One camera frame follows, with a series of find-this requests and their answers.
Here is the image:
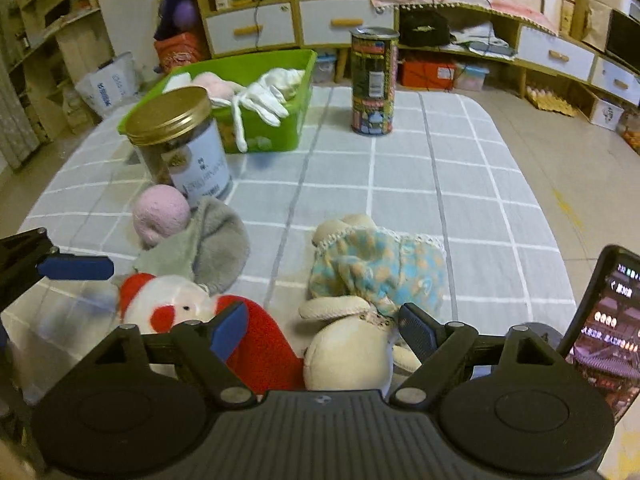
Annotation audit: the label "white cloth glove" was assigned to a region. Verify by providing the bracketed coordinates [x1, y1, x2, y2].
[225, 67, 305, 153]

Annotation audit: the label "red white santa plush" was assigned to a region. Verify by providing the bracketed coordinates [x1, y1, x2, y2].
[117, 272, 306, 396]

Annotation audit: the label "beige bunny doll blue dress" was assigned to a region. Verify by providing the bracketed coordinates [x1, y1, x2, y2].
[298, 214, 447, 394]

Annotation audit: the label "pink knitted ball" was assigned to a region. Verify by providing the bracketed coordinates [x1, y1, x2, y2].
[132, 184, 191, 247]

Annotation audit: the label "glass jar gold lid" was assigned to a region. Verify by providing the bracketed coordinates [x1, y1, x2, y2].
[122, 86, 231, 208]

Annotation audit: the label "grey checked tablecloth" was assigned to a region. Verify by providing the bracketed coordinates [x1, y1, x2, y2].
[2, 87, 576, 402]

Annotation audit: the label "smartphone with lit screen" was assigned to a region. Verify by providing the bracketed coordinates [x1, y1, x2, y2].
[556, 245, 640, 422]

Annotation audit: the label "white paper bag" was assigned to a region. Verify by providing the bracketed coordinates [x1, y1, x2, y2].
[75, 52, 140, 118]

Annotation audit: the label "white sponge block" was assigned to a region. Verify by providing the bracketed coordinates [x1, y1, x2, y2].
[163, 73, 192, 93]

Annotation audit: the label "pink plush toy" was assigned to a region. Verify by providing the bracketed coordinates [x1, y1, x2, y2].
[190, 72, 244, 107]

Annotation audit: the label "wooden bookshelf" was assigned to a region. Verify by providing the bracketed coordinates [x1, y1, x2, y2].
[1, 0, 114, 143]

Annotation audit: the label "tall black snack can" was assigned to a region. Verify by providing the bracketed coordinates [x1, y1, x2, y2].
[350, 26, 399, 136]

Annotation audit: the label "orange box under cabinet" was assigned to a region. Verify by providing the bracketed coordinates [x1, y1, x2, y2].
[400, 54, 456, 91]

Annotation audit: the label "purple ball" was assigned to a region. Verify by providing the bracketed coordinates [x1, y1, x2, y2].
[172, 0, 200, 32]

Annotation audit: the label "wooden cabinet white drawers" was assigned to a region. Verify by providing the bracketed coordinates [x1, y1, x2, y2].
[196, 0, 639, 106]

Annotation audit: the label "black bag in cabinet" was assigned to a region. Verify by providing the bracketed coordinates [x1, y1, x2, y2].
[399, 9, 451, 48]

